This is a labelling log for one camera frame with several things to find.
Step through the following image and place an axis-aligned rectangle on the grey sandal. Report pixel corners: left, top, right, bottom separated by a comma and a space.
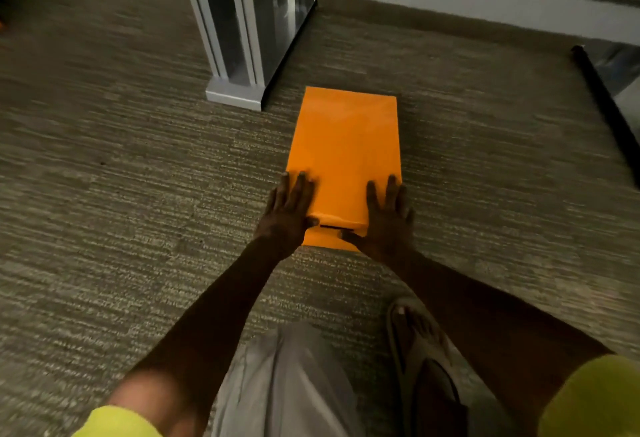
385, 297, 470, 437

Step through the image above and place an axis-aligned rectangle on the orange paper envelope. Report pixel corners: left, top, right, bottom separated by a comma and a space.
285, 86, 403, 252

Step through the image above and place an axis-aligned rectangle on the person's left hand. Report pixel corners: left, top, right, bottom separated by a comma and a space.
253, 171, 320, 260

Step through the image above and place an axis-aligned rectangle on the yellow-green left sleeve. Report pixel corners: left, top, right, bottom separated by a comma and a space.
71, 405, 164, 437

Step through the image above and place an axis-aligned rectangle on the person's right hand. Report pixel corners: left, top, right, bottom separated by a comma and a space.
338, 175, 416, 265

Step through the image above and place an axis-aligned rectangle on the yellow-green right sleeve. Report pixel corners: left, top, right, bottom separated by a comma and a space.
537, 354, 640, 437

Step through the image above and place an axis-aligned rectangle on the grey trouser leg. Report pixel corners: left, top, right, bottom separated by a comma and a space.
210, 322, 367, 437

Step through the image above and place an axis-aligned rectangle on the person's foot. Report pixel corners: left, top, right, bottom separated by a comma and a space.
391, 306, 447, 352

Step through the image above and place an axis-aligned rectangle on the person's right forearm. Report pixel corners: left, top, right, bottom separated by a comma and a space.
386, 250, 615, 435

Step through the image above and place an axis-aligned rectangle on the black bar furniture base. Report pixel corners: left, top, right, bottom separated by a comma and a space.
571, 45, 640, 187

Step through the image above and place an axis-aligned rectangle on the yellow-green sleeve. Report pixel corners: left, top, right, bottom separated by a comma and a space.
537, 354, 640, 437
71, 405, 164, 437

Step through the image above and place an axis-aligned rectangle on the grey metal furniture leg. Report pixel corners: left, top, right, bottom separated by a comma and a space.
176, 0, 319, 112

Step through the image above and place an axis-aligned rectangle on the person's left forearm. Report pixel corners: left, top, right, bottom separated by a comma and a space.
106, 238, 284, 437

